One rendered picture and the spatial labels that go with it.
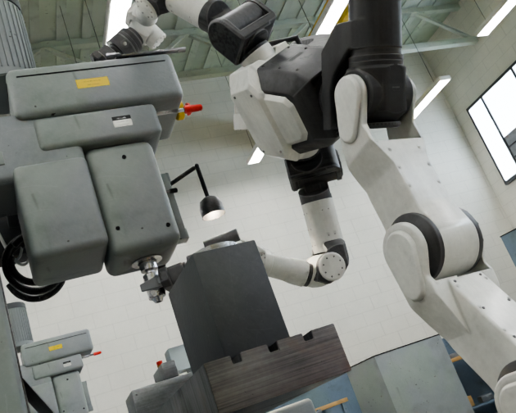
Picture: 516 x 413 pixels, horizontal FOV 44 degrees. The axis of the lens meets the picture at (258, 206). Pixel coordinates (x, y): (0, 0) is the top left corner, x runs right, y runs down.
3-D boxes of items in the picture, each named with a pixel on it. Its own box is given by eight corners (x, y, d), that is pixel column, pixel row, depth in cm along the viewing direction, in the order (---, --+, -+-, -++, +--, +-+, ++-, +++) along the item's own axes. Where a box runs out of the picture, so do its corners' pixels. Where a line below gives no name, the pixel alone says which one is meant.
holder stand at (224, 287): (252, 367, 125) (221, 274, 131) (292, 339, 106) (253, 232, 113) (195, 385, 120) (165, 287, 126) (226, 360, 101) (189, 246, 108)
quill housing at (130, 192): (172, 265, 185) (142, 170, 196) (184, 238, 168) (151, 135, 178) (107, 281, 178) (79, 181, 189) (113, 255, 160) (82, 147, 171)
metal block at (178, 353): (190, 370, 164) (183, 348, 166) (194, 365, 158) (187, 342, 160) (170, 376, 162) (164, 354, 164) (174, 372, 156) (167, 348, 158)
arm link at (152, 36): (142, 52, 193) (167, 29, 197) (115, 28, 193) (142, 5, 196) (139, 66, 204) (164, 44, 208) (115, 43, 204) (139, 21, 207)
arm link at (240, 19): (228, -12, 167) (269, 10, 162) (226, 18, 174) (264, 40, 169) (198, 5, 160) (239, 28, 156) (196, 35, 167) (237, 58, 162)
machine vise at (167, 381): (259, 385, 172) (246, 346, 175) (275, 374, 159) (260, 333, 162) (132, 428, 158) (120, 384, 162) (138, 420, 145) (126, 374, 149)
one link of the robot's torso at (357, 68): (418, 59, 137) (379, 65, 147) (372, 58, 130) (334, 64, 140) (418, 120, 139) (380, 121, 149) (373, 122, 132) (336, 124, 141)
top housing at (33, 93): (172, 140, 206) (157, 99, 212) (186, 94, 184) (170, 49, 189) (20, 165, 188) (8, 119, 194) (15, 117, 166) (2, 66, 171)
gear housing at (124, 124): (151, 171, 199) (143, 144, 202) (164, 130, 178) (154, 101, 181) (41, 191, 186) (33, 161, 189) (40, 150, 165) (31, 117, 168)
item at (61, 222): (104, 274, 181) (82, 193, 189) (110, 242, 160) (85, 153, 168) (34, 290, 173) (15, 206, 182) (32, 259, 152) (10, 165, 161)
